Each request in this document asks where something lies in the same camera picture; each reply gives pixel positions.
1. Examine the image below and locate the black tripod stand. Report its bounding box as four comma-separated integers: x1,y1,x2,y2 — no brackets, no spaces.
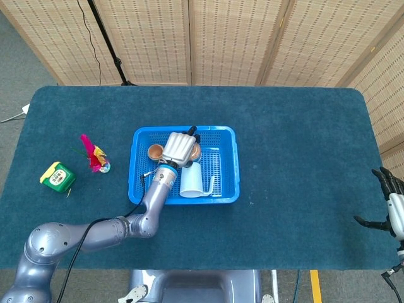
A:
86,0,138,86

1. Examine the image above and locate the yellow floor tape strip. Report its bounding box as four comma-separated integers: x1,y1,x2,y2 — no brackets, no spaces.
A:
309,270,323,303

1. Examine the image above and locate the thin black hanging cable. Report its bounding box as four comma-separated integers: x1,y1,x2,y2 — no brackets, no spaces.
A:
76,0,102,86

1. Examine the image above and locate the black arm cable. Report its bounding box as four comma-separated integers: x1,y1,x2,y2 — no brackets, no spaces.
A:
56,172,158,303

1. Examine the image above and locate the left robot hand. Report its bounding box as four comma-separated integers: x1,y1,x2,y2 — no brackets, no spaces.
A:
160,125,202,168

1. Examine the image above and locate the colourful feather shuttlecock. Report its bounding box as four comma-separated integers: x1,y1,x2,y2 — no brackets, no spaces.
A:
71,134,112,174

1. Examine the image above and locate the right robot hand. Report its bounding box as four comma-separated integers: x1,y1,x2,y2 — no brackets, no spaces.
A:
353,167,404,239

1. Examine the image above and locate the blue plastic mesh basket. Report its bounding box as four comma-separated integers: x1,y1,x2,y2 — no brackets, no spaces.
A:
128,125,241,206

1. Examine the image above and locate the blue floor cable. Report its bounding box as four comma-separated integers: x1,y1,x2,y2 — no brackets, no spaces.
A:
293,270,301,303

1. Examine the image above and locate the light blue handled mug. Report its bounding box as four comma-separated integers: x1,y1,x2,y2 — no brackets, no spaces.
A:
179,162,217,199

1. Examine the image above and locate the clear jar with orange contents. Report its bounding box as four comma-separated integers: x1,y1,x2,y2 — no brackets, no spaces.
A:
186,142,203,164

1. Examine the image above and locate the grey robot torso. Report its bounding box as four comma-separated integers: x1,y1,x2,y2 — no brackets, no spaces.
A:
118,269,275,303

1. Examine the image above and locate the teal carpet table cover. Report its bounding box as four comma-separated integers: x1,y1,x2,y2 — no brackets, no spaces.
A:
0,85,398,271

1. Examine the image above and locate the white floor cable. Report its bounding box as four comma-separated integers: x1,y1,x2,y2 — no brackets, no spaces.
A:
0,112,23,123

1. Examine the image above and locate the green box with yellow lid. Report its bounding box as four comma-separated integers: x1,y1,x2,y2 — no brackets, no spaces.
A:
39,161,76,193

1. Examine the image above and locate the bamboo folding screen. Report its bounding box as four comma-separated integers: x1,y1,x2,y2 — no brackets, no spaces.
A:
0,0,404,203

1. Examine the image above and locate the small painted terracotta pot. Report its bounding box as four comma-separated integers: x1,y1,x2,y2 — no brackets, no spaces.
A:
147,144,165,161

